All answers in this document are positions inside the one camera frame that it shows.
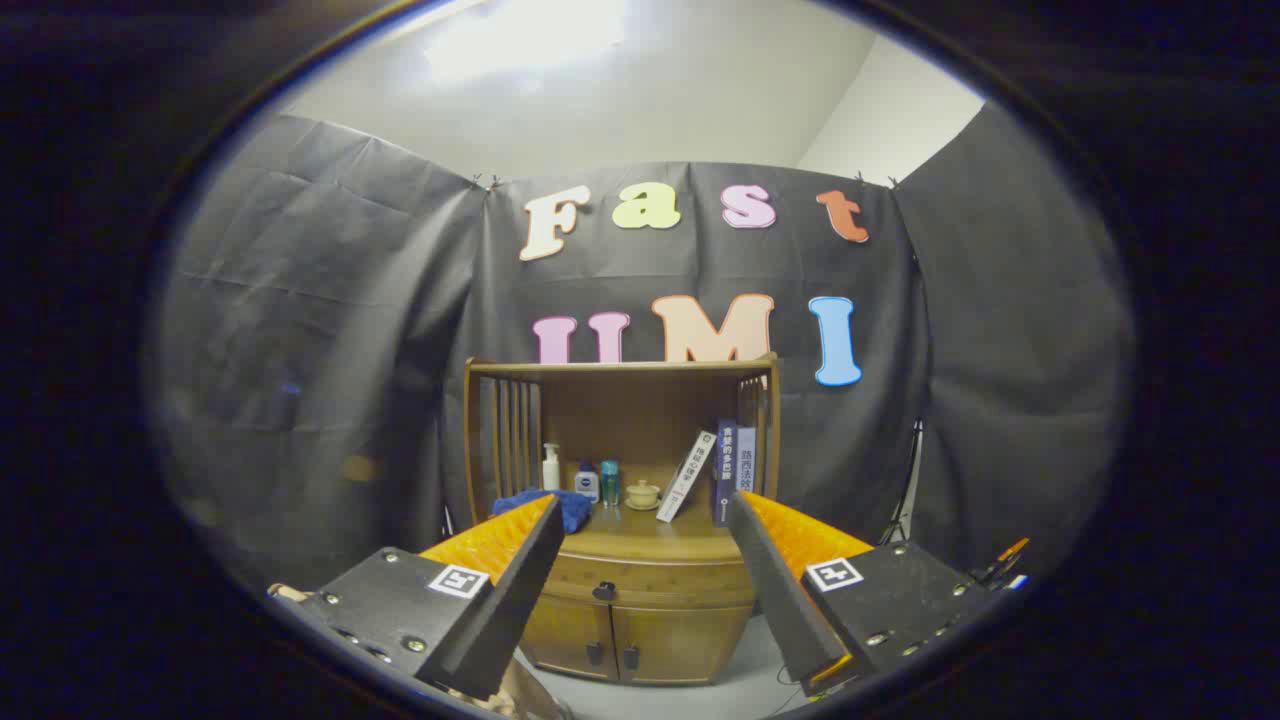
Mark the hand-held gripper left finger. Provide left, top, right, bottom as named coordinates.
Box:
left=272, top=493, right=567, bottom=703

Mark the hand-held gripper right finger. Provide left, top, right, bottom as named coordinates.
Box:
left=725, top=489, right=993, bottom=698

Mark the wooden drawer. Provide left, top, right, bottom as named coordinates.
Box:
left=540, top=550, right=758, bottom=609

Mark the wooden cabinet door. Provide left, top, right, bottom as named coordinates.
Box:
left=611, top=603, right=752, bottom=687
left=520, top=593, right=617, bottom=682

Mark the wooden countertop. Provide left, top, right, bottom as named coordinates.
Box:
left=555, top=495, right=746, bottom=564

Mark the wooden cabinet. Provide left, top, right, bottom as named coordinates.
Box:
left=462, top=352, right=783, bottom=687

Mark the blue folded towel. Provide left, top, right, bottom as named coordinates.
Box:
left=492, top=489, right=593, bottom=535

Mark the dark blue book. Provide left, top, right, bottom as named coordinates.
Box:
left=712, top=420, right=739, bottom=528

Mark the white book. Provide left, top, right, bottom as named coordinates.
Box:
left=656, top=431, right=717, bottom=523

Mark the black light stand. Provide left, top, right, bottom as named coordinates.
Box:
left=880, top=418, right=926, bottom=546

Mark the black backdrop cloth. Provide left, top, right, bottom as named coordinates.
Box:
left=150, top=100, right=1136, bottom=601

